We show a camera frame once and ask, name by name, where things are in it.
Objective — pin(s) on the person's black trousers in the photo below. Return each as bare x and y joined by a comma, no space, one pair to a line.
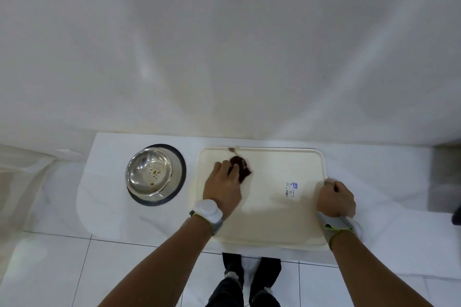
230,294

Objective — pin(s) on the person's left hand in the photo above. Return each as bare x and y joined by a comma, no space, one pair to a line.
219,188

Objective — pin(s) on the person's right hand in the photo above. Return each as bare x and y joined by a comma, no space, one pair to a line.
336,200

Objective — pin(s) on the person's left forearm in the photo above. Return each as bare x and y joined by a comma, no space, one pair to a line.
162,267

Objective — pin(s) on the person's black shoe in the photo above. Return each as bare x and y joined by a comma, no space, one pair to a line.
233,265
267,272

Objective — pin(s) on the grey green wrist band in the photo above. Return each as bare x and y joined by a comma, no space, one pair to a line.
333,224

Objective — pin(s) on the white wrist tracker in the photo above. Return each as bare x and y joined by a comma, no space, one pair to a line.
208,211

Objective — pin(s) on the white tray label sticker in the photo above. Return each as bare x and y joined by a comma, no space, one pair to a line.
292,189

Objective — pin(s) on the dark object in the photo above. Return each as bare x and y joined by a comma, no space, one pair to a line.
456,218

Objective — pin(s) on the person's left thumb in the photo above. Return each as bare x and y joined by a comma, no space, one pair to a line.
235,174

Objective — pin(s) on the cream plastic tray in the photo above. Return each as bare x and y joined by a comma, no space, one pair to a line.
273,216

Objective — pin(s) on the person's right forearm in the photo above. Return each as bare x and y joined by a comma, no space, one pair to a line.
371,274

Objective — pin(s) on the person's right fingers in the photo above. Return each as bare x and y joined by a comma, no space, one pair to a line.
331,184

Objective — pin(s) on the person's right black shoe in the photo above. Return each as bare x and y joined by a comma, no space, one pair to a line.
267,272

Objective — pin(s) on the person's left black shoe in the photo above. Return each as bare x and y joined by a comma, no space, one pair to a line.
233,265

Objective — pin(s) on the brown cleaning cloth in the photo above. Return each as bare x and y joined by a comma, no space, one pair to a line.
244,168

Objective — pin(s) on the steel pet bowl black base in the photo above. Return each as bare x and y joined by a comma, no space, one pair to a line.
153,175

